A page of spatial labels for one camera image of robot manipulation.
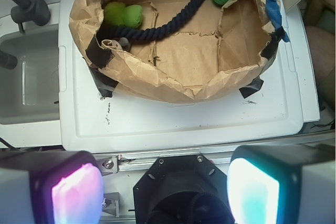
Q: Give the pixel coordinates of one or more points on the small grey plush object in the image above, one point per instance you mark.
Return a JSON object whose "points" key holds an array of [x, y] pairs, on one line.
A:
{"points": [[125, 44]]}

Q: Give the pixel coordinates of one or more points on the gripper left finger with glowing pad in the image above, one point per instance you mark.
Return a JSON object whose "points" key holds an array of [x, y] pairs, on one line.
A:
{"points": [[50, 187]]}

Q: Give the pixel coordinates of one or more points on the blue masking tape strip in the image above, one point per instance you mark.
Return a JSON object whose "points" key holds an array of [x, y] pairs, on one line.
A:
{"points": [[273, 12]]}

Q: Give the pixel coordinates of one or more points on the brown paper bag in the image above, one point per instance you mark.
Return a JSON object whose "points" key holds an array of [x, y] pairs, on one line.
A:
{"points": [[220, 50]]}

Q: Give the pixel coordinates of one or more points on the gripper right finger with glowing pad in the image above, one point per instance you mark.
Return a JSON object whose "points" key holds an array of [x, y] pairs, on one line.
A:
{"points": [[282, 184]]}

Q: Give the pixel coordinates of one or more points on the grey plastic bin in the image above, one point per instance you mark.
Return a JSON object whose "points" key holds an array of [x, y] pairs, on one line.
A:
{"points": [[30, 92]]}

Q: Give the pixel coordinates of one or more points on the aluminium frame rail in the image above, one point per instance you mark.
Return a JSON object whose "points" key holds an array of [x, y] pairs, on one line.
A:
{"points": [[210, 156]]}

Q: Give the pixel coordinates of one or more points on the dark grey clamp handle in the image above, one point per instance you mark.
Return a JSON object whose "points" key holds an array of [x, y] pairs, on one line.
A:
{"points": [[36, 11]]}

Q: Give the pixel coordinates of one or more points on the white plastic cooler lid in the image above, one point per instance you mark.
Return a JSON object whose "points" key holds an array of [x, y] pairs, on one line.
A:
{"points": [[124, 123]]}

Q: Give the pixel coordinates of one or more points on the black octagonal mount plate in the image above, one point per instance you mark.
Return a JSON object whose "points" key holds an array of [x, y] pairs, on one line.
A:
{"points": [[188, 195]]}

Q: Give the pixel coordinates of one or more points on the lime green fuzzy toy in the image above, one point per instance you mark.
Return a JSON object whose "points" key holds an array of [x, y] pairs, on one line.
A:
{"points": [[119, 14]]}

